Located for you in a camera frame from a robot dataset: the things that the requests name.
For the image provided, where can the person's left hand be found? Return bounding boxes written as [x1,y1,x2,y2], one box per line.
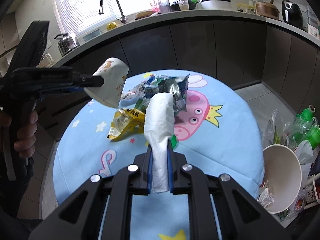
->
[1,109,38,159]

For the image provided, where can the glass jar red lid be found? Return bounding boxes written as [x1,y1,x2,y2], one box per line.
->
[158,0,171,14]

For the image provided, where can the yellow crumpled wrapper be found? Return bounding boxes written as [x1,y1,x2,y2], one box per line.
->
[107,108,145,141]

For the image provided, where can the yellow object by sink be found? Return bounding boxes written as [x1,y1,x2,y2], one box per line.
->
[106,21,118,31]

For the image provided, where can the black air fryer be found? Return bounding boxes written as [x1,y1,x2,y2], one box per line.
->
[281,0,303,29]

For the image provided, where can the steel kettle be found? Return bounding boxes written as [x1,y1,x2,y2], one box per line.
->
[54,33,80,56]

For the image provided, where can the blue cartoon tablecloth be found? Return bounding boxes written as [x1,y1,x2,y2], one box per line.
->
[53,70,264,239]

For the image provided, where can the silver blue foil wrapper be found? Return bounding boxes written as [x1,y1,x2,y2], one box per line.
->
[120,74,189,115]

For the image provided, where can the dark kitchen base cabinets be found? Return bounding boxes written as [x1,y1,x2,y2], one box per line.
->
[37,17,320,140]

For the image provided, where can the green bottle right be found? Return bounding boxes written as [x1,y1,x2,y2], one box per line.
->
[303,125,320,150]

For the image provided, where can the brown cooking pot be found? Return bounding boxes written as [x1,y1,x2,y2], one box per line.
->
[255,2,280,21]

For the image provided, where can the white printed paper cup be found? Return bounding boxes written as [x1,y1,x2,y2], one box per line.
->
[84,57,129,108]

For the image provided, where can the green bottle left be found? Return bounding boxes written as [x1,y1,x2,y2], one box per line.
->
[293,104,318,140]

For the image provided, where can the chrome kitchen faucet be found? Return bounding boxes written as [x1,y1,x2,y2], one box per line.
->
[98,0,127,24]

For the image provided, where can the white plastic shopping bag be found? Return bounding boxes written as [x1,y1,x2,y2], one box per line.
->
[294,140,319,188]

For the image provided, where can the white paper towel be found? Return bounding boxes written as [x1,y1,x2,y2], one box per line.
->
[144,93,175,193]

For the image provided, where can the green bottle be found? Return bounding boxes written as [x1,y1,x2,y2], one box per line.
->
[303,125,320,150]
[293,104,318,140]

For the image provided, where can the white round trash bin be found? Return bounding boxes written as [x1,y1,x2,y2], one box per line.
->
[263,144,302,214]

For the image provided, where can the small white green-capped bottle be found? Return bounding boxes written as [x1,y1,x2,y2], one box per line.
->
[170,134,178,149]

